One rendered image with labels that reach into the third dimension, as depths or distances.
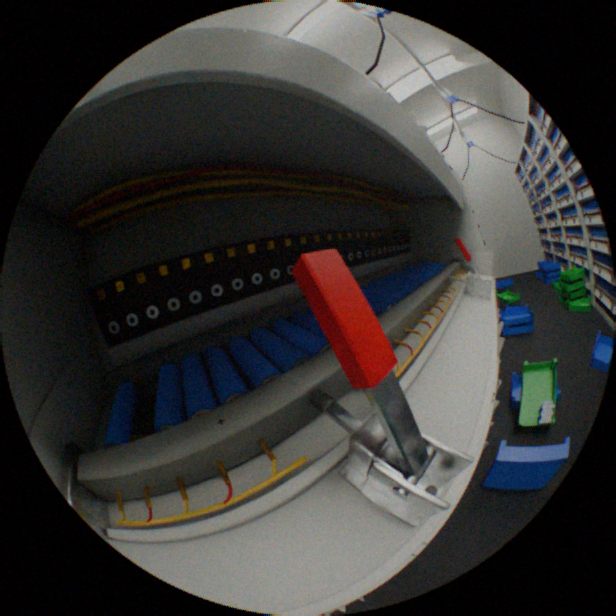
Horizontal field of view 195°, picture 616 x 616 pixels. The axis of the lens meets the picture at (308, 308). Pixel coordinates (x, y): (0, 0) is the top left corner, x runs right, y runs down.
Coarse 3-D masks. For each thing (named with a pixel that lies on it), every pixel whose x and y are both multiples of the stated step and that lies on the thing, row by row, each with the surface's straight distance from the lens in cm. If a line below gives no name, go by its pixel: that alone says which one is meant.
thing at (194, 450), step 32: (448, 288) 28; (384, 320) 13; (416, 320) 16; (320, 352) 10; (416, 352) 13; (288, 384) 8; (320, 384) 8; (224, 416) 8; (256, 416) 8; (288, 416) 8; (128, 448) 10; (160, 448) 9; (192, 448) 8; (224, 448) 8; (256, 448) 9; (96, 480) 12; (128, 480) 10; (160, 480) 10; (192, 480) 10; (224, 480) 8; (192, 512) 9
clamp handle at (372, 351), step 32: (320, 256) 4; (320, 288) 4; (352, 288) 4; (320, 320) 4; (352, 320) 4; (352, 352) 4; (384, 352) 5; (352, 384) 5; (384, 384) 5; (384, 416) 5; (416, 448) 6
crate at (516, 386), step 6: (516, 378) 127; (516, 384) 129; (516, 390) 125; (558, 390) 121; (516, 396) 121; (558, 396) 116; (510, 402) 115; (516, 402) 112; (510, 408) 114; (516, 408) 115
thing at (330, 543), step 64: (448, 256) 48; (192, 320) 17; (64, 384) 18; (448, 384) 12; (64, 448) 16; (320, 448) 9; (128, 512) 13; (320, 512) 8; (384, 512) 8; (192, 576) 10; (256, 576) 9; (320, 576) 8; (384, 576) 9
